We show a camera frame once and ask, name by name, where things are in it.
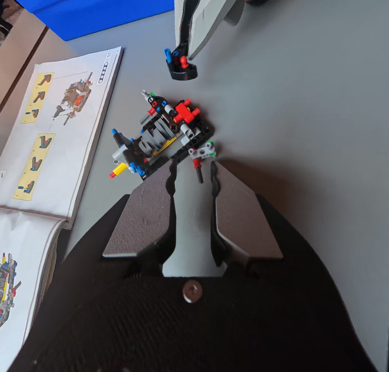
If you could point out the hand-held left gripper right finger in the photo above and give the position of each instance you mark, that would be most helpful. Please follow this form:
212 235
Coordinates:
244 223

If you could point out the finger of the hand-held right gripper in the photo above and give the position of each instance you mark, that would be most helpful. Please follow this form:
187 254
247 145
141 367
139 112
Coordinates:
212 7
179 0

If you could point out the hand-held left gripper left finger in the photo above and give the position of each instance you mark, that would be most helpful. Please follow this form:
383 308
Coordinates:
141 223

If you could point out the black angled lego piece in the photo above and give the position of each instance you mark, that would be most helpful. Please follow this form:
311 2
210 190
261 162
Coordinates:
182 73

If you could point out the black frame lego assembly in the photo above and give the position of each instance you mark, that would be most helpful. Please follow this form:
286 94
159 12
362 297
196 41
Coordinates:
158 134

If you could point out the open lego instruction booklet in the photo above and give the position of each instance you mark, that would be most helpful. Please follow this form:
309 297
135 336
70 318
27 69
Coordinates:
76 134

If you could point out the blue plastic bin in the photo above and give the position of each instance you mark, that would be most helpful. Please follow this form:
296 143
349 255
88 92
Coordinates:
91 3

